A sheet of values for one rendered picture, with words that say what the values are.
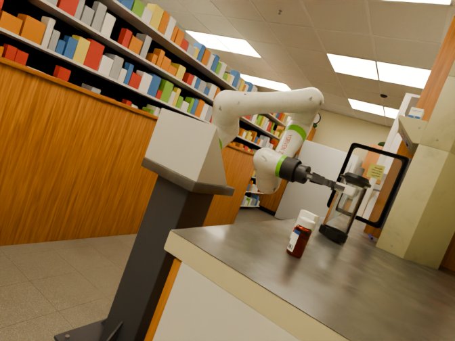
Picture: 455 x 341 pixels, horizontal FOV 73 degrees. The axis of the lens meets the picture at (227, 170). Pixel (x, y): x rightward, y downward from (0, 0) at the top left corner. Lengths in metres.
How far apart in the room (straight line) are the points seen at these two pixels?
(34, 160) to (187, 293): 1.87
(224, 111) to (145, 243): 0.69
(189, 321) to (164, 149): 0.93
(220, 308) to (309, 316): 0.15
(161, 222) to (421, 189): 1.11
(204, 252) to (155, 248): 0.90
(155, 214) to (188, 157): 0.32
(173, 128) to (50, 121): 1.10
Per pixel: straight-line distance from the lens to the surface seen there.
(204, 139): 1.27
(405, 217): 1.50
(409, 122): 1.55
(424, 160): 1.52
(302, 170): 1.20
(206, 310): 0.57
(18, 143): 2.26
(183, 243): 0.58
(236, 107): 1.38
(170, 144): 1.38
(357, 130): 7.30
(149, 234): 1.47
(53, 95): 2.27
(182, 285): 0.59
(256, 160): 1.25
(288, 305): 0.51
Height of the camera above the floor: 1.13
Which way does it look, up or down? 5 degrees down
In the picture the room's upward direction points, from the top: 21 degrees clockwise
